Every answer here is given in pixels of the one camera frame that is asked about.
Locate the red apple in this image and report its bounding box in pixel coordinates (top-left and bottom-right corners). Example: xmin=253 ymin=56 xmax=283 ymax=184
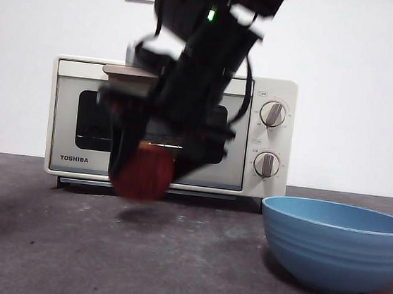
xmin=109 ymin=137 xmax=178 ymax=205

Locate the glass oven door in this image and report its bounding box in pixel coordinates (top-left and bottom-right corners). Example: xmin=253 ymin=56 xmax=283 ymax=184
xmin=46 ymin=59 xmax=255 ymax=192

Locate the blue ribbed bowl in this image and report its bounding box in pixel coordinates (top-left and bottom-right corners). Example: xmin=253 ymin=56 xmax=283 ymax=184
xmin=252 ymin=192 xmax=393 ymax=294

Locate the cream Toshiba toaster oven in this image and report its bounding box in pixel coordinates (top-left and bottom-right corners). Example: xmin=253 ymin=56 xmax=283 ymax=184
xmin=40 ymin=53 xmax=300 ymax=216

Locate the cream timer knob, tan grip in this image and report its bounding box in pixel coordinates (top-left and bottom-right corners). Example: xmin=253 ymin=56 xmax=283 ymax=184
xmin=252 ymin=150 xmax=282 ymax=180

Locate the cream temperature knob, tan grip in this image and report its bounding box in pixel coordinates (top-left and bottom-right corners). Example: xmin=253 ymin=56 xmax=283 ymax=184
xmin=258 ymin=99 xmax=288 ymax=130

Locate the metal wire oven rack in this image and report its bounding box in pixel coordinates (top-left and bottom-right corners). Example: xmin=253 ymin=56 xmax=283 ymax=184
xmin=75 ymin=133 xmax=184 ymax=151

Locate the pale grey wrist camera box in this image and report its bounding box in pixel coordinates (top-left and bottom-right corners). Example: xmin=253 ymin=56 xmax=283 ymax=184
xmin=125 ymin=39 xmax=140 ymax=67

